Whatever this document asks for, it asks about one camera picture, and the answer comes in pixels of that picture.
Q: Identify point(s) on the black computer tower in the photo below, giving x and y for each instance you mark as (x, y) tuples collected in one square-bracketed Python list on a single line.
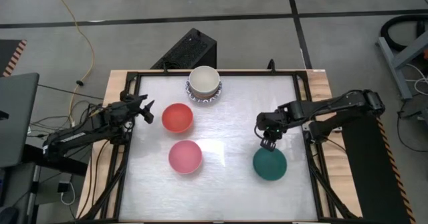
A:
[(190, 50)]

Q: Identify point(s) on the black mat hazard-striped edge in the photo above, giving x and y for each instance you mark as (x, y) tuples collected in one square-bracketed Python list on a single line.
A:
[(371, 184), (8, 55)]

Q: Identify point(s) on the black aluminium table frame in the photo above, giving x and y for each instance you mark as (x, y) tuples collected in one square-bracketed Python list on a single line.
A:
[(247, 73)]

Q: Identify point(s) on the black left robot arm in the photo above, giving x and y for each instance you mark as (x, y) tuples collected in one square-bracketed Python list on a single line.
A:
[(77, 137)]

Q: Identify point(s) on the plain white bowl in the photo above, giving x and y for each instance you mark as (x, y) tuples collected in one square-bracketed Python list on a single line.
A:
[(204, 80)]

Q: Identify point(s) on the grey metal stand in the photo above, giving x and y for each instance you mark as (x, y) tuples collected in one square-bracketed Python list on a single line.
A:
[(393, 61)]

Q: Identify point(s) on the red bowl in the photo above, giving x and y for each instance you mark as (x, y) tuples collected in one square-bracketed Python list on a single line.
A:
[(177, 117)]

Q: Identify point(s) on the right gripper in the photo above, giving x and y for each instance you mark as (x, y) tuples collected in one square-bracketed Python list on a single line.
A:
[(271, 125)]

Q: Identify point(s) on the grey laptop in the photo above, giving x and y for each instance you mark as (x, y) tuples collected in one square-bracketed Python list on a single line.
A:
[(16, 117)]

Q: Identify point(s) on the green bowl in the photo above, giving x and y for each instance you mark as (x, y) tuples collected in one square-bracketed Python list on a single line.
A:
[(269, 165)]

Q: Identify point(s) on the pink bowl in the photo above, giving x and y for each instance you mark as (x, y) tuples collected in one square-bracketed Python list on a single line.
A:
[(185, 157)]

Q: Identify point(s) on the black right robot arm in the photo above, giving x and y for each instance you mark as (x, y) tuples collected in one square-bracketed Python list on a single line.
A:
[(334, 107)]

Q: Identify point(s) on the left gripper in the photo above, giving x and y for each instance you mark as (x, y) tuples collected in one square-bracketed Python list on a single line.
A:
[(132, 108)]

